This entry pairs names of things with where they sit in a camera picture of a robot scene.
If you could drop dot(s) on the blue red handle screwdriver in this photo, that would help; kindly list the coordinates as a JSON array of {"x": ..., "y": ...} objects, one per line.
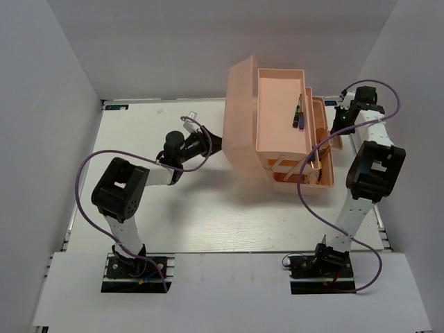
[{"x": 301, "y": 116}]

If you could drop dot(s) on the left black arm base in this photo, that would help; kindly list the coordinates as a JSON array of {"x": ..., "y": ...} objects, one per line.
[{"x": 131, "y": 275}]

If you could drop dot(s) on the left blue table label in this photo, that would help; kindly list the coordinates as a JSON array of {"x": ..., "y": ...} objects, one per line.
[{"x": 117, "y": 107}]

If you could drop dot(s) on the black green slim screwdriver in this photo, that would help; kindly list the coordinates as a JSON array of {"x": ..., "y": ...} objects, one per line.
[{"x": 297, "y": 112}]

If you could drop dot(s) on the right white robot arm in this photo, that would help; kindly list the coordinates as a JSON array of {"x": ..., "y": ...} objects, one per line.
[{"x": 371, "y": 177}]

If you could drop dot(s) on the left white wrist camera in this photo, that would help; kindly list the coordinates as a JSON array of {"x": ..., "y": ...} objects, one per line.
[{"x": 189, "y": 122}]

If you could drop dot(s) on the blue table label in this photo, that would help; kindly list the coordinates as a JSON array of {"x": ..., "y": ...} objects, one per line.
[
  {"x": 117, "y": 107},
  {"x": 330, "y": 103}
]

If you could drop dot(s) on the right blue table label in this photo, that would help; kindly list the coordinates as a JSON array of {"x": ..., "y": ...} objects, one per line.
[{"x": 330, "y": 103}]

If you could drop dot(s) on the yellow needle-nose pliers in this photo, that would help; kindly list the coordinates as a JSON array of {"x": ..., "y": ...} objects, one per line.
[
  {"x": 318, "y": 170},
  {"x": 318, "y": 155}
]

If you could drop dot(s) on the pink plastic toolbox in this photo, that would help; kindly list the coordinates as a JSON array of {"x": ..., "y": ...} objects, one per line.
[{"x": 258, "y": 138}]

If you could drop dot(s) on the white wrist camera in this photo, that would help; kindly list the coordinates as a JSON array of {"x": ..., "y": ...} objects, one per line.
[
  {"x": 343, "y": 103},
  {"x": 189, "y": 122}
]

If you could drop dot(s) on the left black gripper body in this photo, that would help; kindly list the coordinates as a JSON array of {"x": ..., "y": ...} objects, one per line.
[{"x": 197, "y": 146}]

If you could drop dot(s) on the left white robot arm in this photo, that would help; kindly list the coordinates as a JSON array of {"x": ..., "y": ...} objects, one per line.
[{"x": 118, "y": 193}]

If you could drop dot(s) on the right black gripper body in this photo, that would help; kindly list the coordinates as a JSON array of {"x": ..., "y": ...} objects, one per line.
[{"x": 340, "y": 119}]

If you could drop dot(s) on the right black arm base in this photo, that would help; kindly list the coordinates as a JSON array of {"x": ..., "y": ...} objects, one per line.
[{"x": 307, "y": 278}]

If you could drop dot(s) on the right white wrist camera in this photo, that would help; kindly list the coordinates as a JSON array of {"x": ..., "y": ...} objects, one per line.
[{"x": 343, "y": 103}]

